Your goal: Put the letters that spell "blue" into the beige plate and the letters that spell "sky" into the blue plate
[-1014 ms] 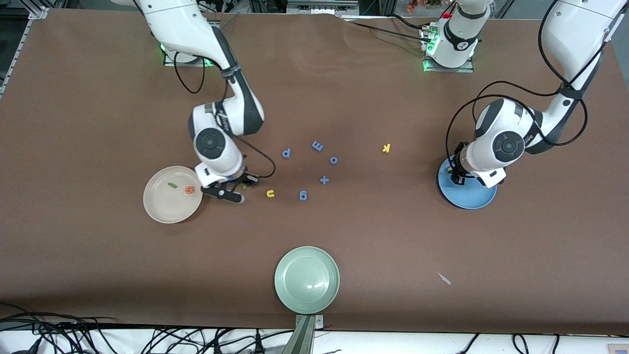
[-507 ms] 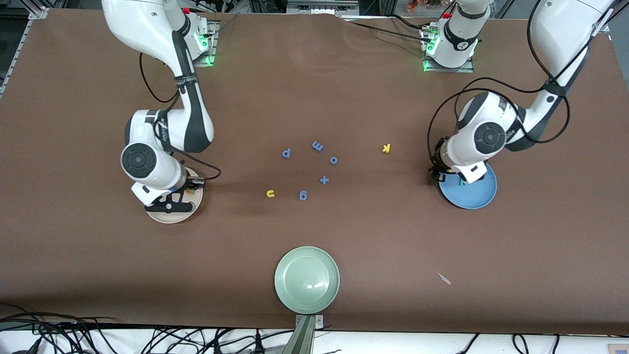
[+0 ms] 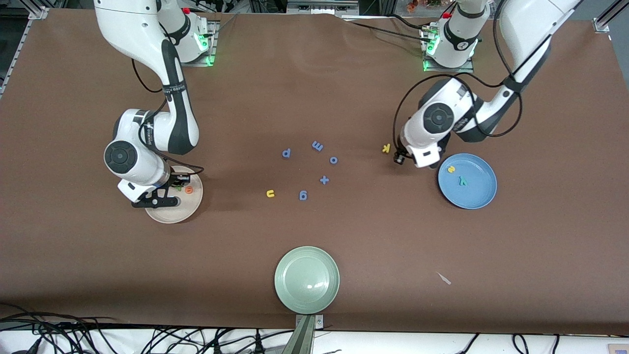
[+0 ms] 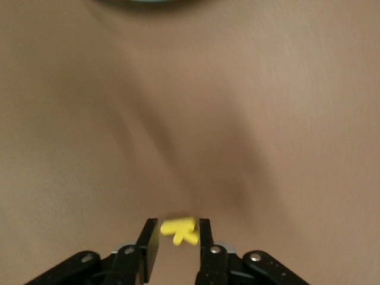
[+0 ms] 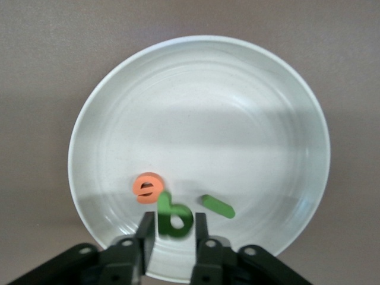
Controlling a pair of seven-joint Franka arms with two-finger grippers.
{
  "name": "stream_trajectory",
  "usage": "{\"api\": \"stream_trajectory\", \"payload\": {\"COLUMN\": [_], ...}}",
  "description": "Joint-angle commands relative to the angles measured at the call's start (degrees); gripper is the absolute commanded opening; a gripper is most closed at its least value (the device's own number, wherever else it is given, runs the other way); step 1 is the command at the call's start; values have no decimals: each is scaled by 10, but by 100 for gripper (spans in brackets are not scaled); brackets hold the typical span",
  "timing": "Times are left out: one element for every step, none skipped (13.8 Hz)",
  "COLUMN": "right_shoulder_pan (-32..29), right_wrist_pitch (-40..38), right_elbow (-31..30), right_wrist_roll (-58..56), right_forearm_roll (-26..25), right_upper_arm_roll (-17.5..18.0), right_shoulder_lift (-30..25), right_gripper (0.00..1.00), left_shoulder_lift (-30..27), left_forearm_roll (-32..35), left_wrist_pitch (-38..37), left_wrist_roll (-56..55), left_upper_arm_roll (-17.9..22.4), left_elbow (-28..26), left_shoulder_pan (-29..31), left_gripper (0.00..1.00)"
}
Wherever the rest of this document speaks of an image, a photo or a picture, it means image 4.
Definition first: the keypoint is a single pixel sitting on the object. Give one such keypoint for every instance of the brown table cover sheet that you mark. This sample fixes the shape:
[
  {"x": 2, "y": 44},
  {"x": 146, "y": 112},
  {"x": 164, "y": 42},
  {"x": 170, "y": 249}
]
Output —
[{"x": 190, "y": 104}]

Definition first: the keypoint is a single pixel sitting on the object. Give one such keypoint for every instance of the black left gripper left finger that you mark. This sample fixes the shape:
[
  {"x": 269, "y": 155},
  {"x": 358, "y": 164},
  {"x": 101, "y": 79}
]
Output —
[{"x": 148, "y": 243}]

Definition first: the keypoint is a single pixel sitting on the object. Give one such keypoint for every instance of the yellow foam letter k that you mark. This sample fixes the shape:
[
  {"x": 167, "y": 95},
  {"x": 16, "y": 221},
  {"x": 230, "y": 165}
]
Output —
[{"x": 178, "y": 227}]

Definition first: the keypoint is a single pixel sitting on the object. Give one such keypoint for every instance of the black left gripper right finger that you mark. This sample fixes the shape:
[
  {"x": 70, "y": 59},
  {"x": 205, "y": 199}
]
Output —
[{"x": 207, "y": 261}]

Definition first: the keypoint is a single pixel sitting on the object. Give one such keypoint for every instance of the blue plate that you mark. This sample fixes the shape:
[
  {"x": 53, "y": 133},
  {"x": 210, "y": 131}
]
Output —
[{"x": 142, "y": 1}]

